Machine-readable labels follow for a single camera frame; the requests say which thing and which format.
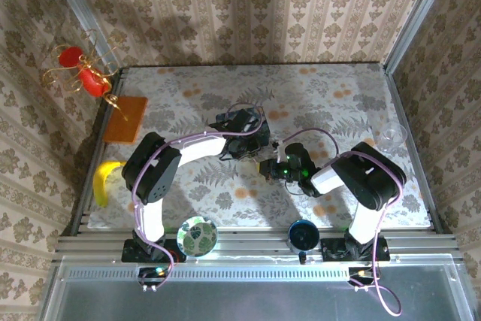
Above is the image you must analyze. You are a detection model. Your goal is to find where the floral table cloth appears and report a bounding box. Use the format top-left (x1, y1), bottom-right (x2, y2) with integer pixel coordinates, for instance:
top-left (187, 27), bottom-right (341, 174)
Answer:
top-left (87, 65), bottom-right (432, 229)

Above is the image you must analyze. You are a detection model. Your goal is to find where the dark blue mug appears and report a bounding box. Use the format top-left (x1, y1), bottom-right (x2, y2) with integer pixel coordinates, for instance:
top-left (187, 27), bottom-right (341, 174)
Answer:
top-left (287, 218), bottom-right (322, 265)

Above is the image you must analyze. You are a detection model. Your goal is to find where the green leaf pattern bowl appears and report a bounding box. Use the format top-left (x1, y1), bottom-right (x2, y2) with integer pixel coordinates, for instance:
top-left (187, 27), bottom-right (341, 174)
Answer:
top-left (176, 215), bottom-right (219, 259)

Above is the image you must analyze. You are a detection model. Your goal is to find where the orange rectangular mat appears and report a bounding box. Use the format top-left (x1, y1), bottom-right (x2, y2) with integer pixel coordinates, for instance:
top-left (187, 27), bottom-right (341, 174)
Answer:
top-left (103, 95), bottom-right (149, 145)

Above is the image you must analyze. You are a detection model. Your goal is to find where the clear plastic cup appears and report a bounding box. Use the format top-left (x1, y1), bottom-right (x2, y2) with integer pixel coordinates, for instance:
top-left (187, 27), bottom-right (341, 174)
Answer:
top-left (380, 122), bottom-right (410, 153)

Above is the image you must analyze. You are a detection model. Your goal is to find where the grey metal panel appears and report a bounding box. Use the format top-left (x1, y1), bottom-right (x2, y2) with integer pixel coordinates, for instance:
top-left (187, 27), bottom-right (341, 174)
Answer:
top-left (39, 256), bottom-right (475, 321)

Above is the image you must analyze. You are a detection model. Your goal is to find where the yellow banana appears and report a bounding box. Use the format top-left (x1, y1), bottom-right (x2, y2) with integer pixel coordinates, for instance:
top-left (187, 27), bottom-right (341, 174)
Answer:
top-left (92, 160), bottom-right (128, 208)

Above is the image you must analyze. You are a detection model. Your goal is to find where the red candle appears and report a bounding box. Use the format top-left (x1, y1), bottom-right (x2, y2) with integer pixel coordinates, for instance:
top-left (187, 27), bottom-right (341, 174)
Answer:
top-left (59, 46), bottom-right (85, 68)
top-left (77, 67), bottom-right (113, 97)

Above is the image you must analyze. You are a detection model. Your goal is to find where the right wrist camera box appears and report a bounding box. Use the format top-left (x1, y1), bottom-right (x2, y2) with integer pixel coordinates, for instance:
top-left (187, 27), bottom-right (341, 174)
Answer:
top-left (271, 139), bottom-right (287, 161)

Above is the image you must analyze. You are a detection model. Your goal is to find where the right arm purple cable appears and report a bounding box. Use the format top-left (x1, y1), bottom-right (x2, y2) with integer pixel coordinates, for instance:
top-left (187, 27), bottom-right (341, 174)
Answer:
top-left (280, 127), bottom-right (405, 318)

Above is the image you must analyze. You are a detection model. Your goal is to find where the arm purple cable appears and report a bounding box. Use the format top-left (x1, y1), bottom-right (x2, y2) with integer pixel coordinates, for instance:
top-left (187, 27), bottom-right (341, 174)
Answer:
top-left (280, 127), bottom-right (405, 318)
top-left (132, 101), bottom-right (265, 293)

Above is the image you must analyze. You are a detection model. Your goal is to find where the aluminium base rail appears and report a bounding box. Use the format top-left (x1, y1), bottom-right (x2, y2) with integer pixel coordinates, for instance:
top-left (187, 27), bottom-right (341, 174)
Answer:
top-left (55, 227), bottom-right (461, 262)

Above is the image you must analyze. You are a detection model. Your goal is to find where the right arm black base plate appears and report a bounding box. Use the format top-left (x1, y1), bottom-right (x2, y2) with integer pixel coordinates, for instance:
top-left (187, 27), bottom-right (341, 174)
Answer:
top-left (321, 237), bottom-right (391, 262)

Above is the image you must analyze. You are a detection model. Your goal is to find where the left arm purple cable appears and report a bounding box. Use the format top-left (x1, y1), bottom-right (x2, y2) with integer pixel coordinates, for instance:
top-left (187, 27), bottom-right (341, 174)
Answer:
top-left (132, 101), bottom-right (265, 293)

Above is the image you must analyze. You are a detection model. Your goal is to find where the gold wire candle holder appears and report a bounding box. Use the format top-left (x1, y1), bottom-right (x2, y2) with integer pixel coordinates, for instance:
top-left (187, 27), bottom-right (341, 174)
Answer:
top-left (41, 31), bottom-right (129, 122)

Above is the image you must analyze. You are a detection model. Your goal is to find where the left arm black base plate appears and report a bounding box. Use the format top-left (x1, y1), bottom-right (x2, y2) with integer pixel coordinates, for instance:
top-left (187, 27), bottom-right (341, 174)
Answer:
top-left (120, 238), bottom-right (188, 264)

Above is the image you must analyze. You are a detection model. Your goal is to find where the aluminium frame post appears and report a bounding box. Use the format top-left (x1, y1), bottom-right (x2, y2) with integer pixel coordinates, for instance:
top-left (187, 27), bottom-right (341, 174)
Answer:
top-left (382, 0), bottom-right (458, 74)
top-left (41, 0), bottom-right (122, 71)

